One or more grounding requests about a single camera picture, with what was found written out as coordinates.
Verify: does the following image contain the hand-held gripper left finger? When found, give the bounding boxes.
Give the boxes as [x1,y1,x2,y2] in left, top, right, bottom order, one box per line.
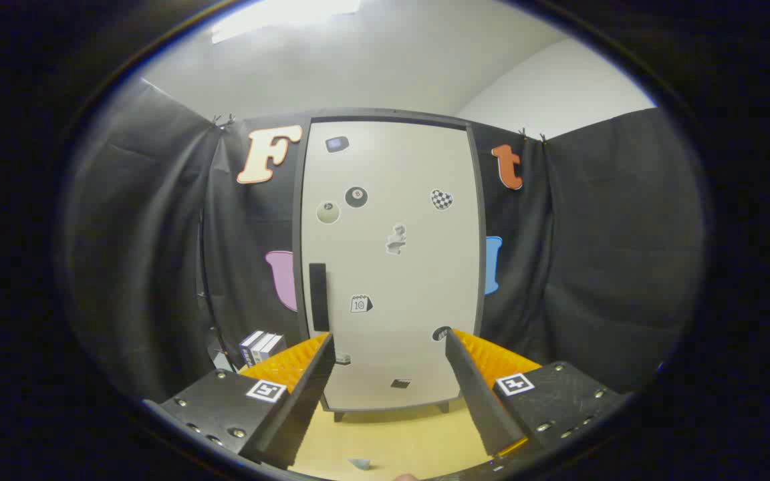
[142,332,336,470]

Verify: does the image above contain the black stand pole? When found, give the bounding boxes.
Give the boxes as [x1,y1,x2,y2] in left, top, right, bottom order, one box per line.
[198,204,233,369]

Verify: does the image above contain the dark blue book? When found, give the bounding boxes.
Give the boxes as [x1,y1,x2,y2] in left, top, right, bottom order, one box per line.
[239,330,265,367]

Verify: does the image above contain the black backdrop cloth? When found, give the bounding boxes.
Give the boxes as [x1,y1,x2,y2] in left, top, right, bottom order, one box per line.
[64,77,705,402]

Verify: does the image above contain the grey cabinet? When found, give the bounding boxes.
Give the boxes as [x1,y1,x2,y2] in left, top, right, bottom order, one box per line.
[293,107,489,423]

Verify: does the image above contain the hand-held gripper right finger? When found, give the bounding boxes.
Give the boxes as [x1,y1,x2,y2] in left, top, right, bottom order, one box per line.
[444,329,633,462]

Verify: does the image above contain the black door handle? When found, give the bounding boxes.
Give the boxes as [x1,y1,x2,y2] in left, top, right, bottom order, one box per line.
[309,263,330,333]

